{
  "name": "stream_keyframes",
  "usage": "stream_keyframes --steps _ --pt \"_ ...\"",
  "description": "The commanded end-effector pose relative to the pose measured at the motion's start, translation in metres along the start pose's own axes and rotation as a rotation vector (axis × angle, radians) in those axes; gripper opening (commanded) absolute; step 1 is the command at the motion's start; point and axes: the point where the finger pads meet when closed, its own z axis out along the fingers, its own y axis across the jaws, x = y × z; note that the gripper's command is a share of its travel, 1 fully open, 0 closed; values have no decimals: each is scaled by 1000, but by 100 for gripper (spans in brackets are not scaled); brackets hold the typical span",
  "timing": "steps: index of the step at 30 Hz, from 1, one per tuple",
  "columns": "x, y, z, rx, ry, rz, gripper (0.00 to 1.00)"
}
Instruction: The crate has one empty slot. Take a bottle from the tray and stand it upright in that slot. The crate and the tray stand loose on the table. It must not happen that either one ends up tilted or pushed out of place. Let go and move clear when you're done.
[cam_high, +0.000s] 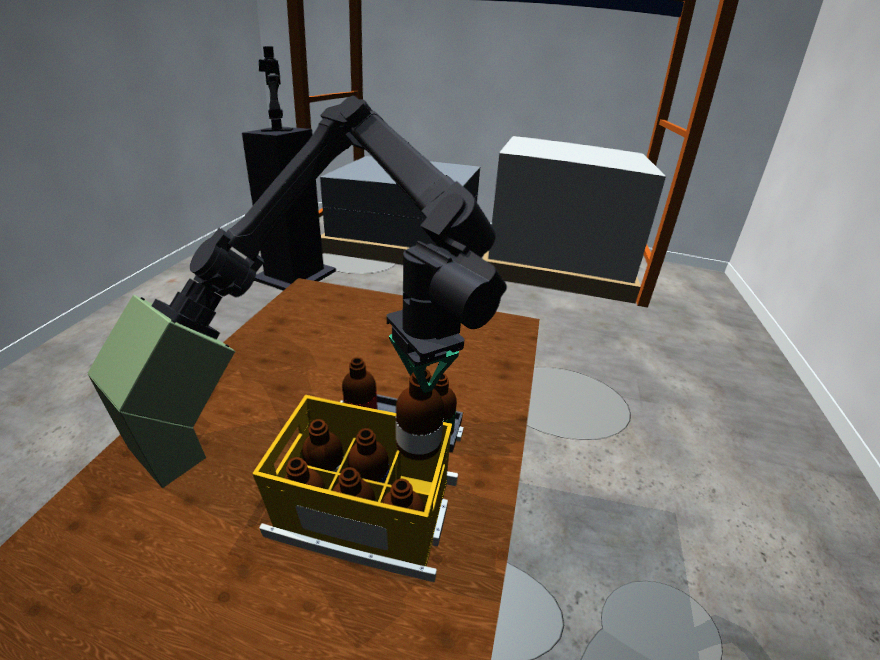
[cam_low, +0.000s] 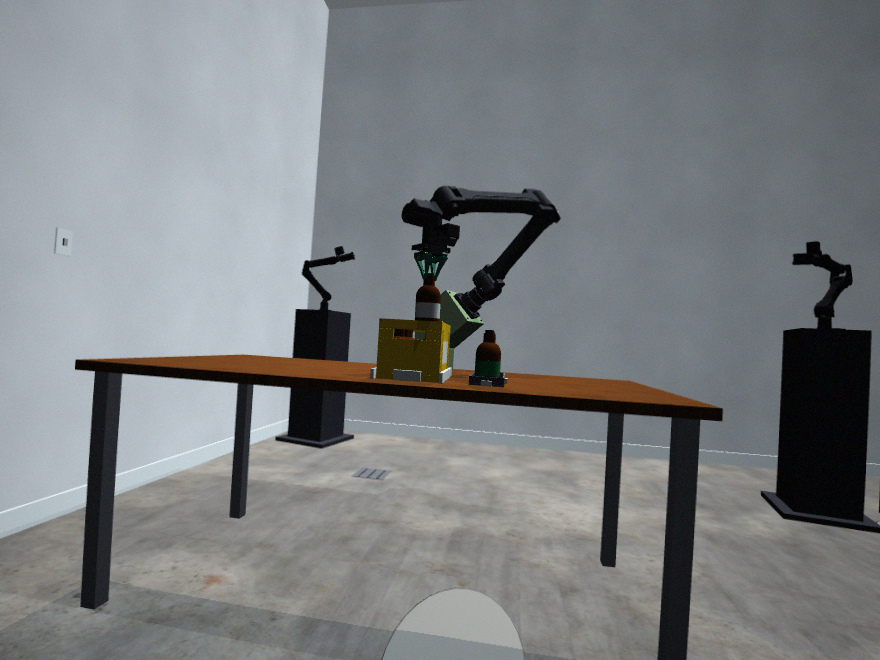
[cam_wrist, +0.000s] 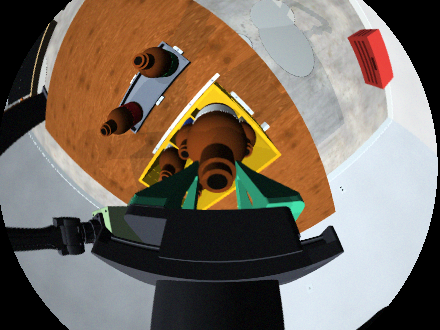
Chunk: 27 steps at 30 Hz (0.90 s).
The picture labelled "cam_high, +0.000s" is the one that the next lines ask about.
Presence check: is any brown bottle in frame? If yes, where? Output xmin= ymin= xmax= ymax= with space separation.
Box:
xmin=302 ymin=419 xmax=344 ymax=472
xmin=434 ymin=373 xmax=457 ymax=435
xmin=332 ymin=467 xmax=376 ymax=502
xmin=342 ymin=357 xmax=377 ymax=409
xmin=347 ymin=428 xmax=389 ymax=484
xmin=284 ymin=457 xmax=325 ymax=489
xmin=396 ymin=372 xmax=444 ymax=460
xmin=381 ymin=479 xmax=425 ymax=512

